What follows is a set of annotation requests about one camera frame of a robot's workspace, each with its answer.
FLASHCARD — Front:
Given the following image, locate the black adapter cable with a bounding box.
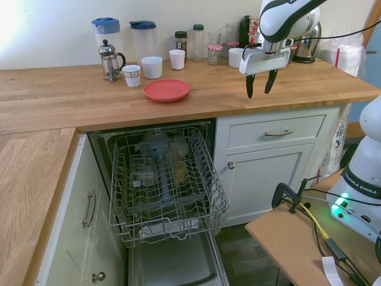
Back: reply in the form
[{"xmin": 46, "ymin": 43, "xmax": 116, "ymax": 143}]
[{"xmin": 324, "ymin": 238, "xmax": 370, "ymax": 286}]

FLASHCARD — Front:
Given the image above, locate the short white mug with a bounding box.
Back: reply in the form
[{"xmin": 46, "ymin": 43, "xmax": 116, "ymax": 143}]
[{"xmin": 228, "ymin": 47, "xmax": 245, "ymax": 69}]

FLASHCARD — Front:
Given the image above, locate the white cabinet door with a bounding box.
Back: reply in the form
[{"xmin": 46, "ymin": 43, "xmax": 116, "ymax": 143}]
[{"xmin": 221, "ymin": 142, "xmax": 316, "ymax": 221}]

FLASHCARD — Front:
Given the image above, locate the glass french press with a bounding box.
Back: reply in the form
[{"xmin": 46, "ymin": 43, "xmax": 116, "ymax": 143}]
[{"xmin": 98, "ymin": 39, "xmax": 127, "ymax": 83}]

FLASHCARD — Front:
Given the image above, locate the metal drawer handle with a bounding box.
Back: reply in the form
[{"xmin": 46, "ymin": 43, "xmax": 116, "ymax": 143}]
[{"xmin": 264, "ymin": 129, "xmax": 293, "ymax": 137}]

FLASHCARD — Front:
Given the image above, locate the clear glass container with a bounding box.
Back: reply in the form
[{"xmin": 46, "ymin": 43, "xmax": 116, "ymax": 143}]
[{"xmin": 129, "ymin": 157, "xmax": 158, "ymax": 188}]

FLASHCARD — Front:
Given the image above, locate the steel dishwasher door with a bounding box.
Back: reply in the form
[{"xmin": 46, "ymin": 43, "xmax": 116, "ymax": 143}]
[{"xmin": 127, "ymin": 231, "xmax": 229, "ymax": 286}]

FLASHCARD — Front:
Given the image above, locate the stainless steel kettle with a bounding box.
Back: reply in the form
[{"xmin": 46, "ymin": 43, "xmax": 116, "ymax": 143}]
[{"xmin": 291, "ymin": 20, "xmax": 323, "ymax": 64}]

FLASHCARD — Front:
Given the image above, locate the grey wire dishwasher rack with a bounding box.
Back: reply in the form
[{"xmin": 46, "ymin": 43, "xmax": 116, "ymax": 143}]
[{"xmin": 107, "ymin": 126, "xmax": 230, "ymax": 239}]

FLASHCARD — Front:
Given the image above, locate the red plastic plate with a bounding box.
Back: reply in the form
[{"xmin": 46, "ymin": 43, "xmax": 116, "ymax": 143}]
[{"xmin": 143, "ymin": 78, "xmax": 191, "ymax": 103}]

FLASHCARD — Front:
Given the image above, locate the white paper strip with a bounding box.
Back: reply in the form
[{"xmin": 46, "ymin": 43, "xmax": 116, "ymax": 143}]
[{"xmin": 321, "ymin": 256, "xmax": 345, "ymax": 286}]

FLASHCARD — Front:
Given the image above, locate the black bottle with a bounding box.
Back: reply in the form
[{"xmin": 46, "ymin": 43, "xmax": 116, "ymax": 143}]
[{"xmin": 239, "ymin": 15, "xmax": 251, "ymax": 48}]

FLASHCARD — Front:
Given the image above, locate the printed white plastic sack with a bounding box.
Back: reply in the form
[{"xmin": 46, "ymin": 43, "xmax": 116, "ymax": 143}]
[{"xmin": 320, "ymin": 103, "xmax": 352, "ymax": 179}]

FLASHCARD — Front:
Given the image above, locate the clear drinking glass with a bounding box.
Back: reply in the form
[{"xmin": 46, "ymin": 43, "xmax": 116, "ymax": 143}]
[{"xmin": 207, "ymin": 31, "xmax": 222, "ymax": 46}]

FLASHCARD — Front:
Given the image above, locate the metal bar cabinet handle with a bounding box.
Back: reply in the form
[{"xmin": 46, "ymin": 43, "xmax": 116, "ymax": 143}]
[{"xmin": 82, "ymin": 190, "xmax": 96, "ymax": 229}]

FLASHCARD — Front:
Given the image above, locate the grey dishwasher spray tube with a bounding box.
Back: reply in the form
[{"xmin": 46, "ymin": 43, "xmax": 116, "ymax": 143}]
[{"xmin": 139, "ymin": 130, "xmax": 187, "ymax": 207}]

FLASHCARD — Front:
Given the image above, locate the white drawer front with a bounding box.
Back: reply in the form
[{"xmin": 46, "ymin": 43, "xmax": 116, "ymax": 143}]
[{"xmin": 227, "ymin": 114, "xmax": 327, "ymax": 149}]

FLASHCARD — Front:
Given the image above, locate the white plastic bag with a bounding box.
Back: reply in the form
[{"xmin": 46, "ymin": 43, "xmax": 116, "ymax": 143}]
[{"xmin": 317, "ymin": 38, "xmax": 366, "ymax": 80}]

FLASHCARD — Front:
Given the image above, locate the coffee jar dark lid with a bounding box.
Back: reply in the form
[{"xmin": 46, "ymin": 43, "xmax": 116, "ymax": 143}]
[{"xmin": 174, "ymin": 30, "xmax": 188, "ymax": 63}]

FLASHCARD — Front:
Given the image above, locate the lower dishwasher rack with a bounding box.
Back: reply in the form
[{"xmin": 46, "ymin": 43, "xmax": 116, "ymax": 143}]
[{"xmin": 120, "ymin": 219, "xmax": 223, "ymax": 250}]

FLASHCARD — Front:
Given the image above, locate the clear bottle green cap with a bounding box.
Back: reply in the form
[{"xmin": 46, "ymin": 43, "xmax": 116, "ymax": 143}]
[{"xmin": 192, "ymin": 24, "xmax": 205, "ymax": 63}]

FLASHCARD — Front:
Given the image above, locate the wide white mug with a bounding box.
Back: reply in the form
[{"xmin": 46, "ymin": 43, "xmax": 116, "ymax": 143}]
[{"xmin": 140, "ymin": 55, "xmax": 163, "ymax": 80}]

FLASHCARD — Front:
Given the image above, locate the small patterned white cup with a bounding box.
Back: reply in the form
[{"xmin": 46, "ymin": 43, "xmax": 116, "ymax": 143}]
[{"xmin": 121, "ymin": 64, "xmax": 141, "ymax": 88}]

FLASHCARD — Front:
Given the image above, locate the clear pitcher dark blue lid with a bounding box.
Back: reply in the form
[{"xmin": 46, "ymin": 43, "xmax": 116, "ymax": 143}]
[{"xmin": 129, "ymin": 20, "xmax": 158, "ymax": 65}]

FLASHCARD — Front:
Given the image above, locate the yellow cable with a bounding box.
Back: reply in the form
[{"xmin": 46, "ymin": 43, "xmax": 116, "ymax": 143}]
[{"xmin": 299, "ymin": 201, "xmax": 330, "ymax": 241}]

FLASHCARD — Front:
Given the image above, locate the tall white cup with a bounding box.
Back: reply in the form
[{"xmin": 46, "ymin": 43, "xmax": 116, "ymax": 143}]
[{"xmin": 168, "ymin": 49, "xmax": 186, "ymax": 71}]

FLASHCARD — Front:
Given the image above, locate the tall empty glass jar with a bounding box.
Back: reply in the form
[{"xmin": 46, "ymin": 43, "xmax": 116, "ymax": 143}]
[{"xmin": 225, "ymin": 23, "xmax": 241, "ymax": 44}]

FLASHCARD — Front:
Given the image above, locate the black C-clamp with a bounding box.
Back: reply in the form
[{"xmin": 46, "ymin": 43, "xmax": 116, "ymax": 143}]
[{"xmin": 272, "ymin": 175, "xmax": 322, "ymax": 215}]

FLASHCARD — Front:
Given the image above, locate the clear pitcher light blue lid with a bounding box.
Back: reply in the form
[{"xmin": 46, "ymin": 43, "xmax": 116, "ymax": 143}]
[{"xmin": 91, "ymin": 17, "xmax": 124, "ymax": 65}]

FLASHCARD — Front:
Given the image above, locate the red printed box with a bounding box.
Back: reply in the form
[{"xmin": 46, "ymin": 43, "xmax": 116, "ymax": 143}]
[{"xmin": 248, "ymin": 16, "xmax": 260, "ymax": 45}]

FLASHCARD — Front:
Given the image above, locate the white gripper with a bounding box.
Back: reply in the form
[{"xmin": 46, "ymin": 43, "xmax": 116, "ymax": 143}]
[{"xmin": 239, "ymin": 47, "xmax": 291, "ymax": 100}]

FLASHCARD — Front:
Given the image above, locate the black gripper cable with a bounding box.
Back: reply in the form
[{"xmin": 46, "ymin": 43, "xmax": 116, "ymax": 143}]
[{"xmin": 290, "ymin": 25, "xmax": 381, "ymax": 40}]

